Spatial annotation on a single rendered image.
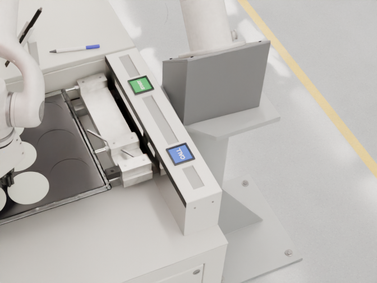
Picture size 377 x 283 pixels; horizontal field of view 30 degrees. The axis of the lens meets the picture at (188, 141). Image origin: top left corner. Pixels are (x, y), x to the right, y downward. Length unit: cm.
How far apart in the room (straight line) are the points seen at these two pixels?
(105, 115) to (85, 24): 30
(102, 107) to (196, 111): 26
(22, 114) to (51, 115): 39
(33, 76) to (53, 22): 58
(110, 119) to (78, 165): 19
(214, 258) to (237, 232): 97
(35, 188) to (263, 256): 119
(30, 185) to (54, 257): 19
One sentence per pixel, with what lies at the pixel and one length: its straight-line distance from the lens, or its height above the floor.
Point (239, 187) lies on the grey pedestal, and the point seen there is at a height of 1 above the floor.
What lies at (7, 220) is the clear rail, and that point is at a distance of 172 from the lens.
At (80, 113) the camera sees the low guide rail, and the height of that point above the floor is 83.
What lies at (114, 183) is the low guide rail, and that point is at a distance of 184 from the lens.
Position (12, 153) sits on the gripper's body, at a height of 102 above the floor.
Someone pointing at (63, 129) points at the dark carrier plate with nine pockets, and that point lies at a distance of 188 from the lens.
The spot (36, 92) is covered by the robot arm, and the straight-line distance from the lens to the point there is 154.
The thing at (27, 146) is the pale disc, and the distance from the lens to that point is 186.
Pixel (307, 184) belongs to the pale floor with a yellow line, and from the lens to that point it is 297.
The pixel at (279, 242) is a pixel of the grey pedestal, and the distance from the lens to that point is 276.
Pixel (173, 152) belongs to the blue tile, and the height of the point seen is 96.
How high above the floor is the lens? 229
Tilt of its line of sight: 49 degrees down
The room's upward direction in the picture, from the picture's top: 4 degrees clockwise
